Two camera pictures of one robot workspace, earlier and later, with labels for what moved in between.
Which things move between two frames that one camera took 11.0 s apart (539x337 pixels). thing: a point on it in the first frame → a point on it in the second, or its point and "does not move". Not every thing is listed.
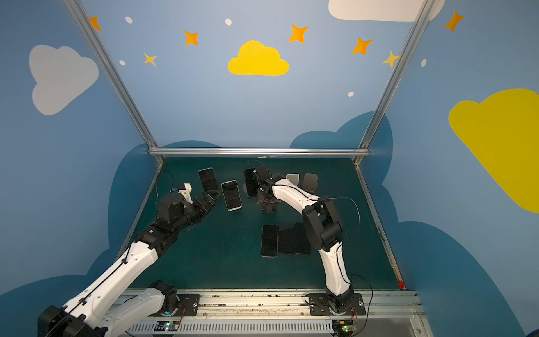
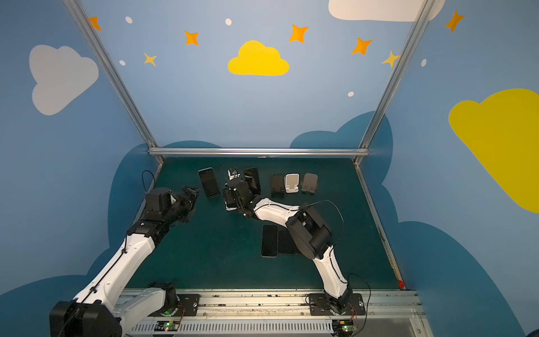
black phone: (287, 241) does not move
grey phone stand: (310, 182) does not move
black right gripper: (267, 196) → (234, 190)
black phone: (269, 241) does not move
